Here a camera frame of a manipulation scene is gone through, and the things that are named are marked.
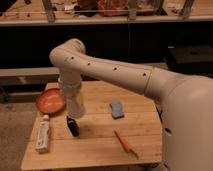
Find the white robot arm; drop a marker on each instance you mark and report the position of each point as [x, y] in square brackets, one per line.
[186, 101]

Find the black eraser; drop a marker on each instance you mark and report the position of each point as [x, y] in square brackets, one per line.
[73, 127]

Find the blue sponge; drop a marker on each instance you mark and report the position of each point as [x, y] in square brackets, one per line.
[116, 109]

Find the wooden table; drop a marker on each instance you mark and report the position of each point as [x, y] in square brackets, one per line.
[97, 145]

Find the orange bowl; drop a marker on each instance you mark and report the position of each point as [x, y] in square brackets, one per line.
[50, 101]

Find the white tube with label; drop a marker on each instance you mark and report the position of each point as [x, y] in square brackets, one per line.
[42, 141]

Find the dark box on right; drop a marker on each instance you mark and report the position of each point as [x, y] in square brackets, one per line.
[190, 59]

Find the orange handled screwdriver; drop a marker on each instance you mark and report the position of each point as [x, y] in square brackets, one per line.
[125, 144]

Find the wooden shelf rail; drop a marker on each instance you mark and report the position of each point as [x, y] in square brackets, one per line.
[98, 12]

